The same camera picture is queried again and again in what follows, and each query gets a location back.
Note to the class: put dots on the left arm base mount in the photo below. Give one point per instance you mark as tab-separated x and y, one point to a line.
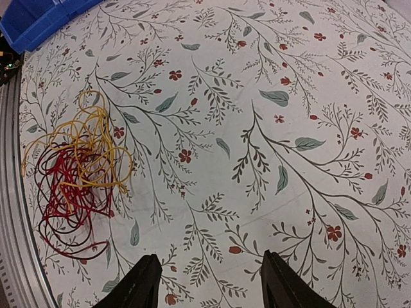
10	62

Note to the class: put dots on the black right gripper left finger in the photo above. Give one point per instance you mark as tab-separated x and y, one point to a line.
139	288

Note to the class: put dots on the floral patterned table mat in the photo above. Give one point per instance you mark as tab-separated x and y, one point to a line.
207	132

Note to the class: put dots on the blue plastic divided bin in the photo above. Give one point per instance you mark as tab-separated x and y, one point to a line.
26	24

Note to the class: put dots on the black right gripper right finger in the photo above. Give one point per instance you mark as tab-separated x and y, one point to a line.
283	288

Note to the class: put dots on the front aluminium rail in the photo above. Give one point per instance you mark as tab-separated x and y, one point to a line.
22	275

